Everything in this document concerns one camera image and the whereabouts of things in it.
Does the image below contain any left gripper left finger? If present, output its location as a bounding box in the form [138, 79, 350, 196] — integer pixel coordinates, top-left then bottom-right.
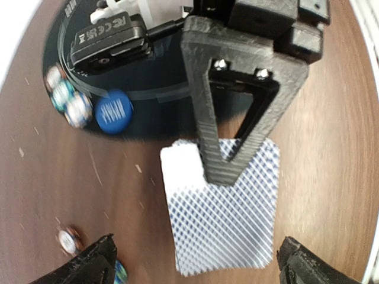
[32, 234, 117, 284]

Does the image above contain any blue-backed playing card deck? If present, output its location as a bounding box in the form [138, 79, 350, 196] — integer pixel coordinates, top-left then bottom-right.
[160, 139, 280, 277]

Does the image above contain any single white blue poker chip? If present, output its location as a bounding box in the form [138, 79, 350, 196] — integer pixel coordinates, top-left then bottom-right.
[65, 92, 93, 128]

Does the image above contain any single brown 100 poker chip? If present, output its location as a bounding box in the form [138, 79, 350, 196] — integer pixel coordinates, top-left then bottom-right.
[44, 64, 66, 92]

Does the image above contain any single green blue poker chip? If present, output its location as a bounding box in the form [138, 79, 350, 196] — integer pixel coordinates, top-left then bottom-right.
[50, 80, 75, 112]

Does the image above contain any round black poker mat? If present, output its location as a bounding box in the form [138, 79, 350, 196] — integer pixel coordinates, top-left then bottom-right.
[42, 1, 197, 140]

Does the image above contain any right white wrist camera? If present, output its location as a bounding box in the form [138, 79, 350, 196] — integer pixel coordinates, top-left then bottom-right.
[68, 1, 192, 75]

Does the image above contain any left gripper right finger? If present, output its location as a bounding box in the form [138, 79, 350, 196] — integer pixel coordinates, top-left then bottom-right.
[277, 236, 358, 284]

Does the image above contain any blue small blind button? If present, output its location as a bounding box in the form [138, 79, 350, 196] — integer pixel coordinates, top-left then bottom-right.
[95, 89, 133, 134]

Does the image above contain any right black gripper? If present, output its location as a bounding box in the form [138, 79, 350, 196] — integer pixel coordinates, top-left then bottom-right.
[181, 0, 330, 185]

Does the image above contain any brown 100 poker chip stack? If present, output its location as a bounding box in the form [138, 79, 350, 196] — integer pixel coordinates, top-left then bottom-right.
[57, 227, 83, 256]

